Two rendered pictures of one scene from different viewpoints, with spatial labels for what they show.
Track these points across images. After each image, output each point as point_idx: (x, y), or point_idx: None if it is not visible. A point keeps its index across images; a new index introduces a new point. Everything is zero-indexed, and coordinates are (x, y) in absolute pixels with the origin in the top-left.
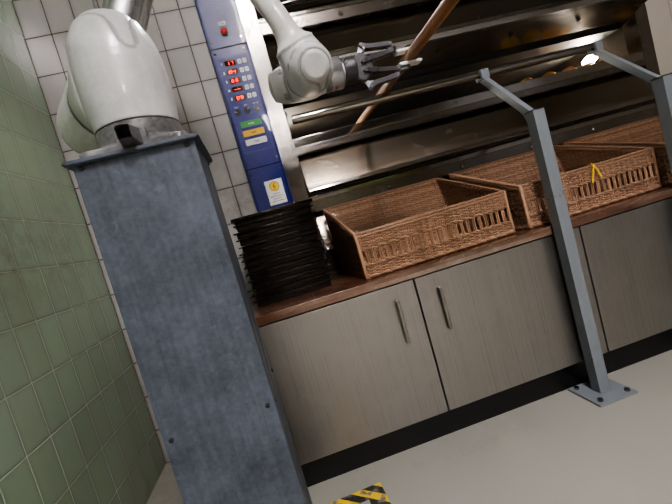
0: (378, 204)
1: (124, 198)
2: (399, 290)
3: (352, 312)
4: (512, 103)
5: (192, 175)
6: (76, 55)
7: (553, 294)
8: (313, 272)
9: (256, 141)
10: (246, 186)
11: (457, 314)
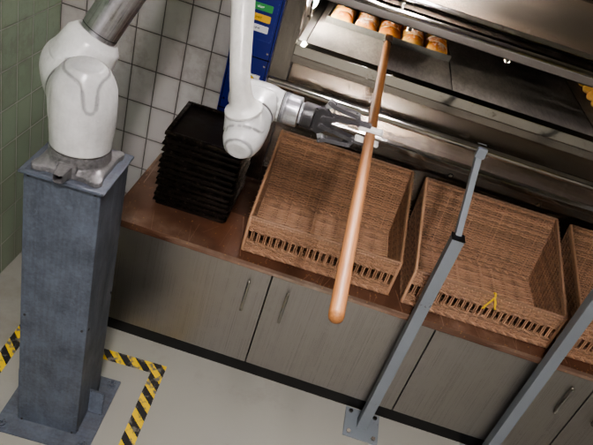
0: (336, 159)
1: (46, 201)
2: (256, 275)
3: (212, 266)
4: (461, 209)
5: (91, 211)
6: (53, 101)
7: (377, 353)
8: (212, 207)
9: (256, 27)
10: (224, 60)
11: (290, 317)
